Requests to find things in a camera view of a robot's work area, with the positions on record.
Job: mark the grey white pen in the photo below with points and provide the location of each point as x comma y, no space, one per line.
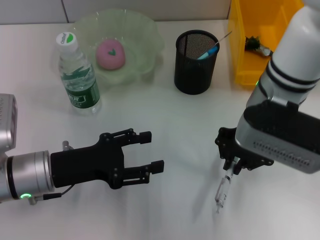
223,187

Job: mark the clear plastic ruler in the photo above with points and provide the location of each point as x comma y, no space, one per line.
225,37

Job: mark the blue scissors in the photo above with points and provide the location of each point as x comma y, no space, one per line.
208,52

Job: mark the pink toy peach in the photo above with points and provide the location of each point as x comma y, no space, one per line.
110,62

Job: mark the translucent green fruit bowl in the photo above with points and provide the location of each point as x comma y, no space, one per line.
140,32

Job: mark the black mesh pen holder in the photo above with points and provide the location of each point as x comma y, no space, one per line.
192,77

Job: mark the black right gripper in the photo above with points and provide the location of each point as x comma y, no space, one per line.
228,142

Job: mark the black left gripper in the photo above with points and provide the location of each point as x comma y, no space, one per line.
86,163

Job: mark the clear green-label water bottle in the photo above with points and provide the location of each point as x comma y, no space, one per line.
80,97

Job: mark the yellow plastic bin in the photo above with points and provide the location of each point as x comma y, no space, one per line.
250,72

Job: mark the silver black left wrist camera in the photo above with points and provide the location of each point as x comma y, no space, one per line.
6,122

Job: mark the green plastic wrapper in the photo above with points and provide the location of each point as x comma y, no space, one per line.
252,42

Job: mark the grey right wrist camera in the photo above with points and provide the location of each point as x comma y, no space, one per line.
280,135

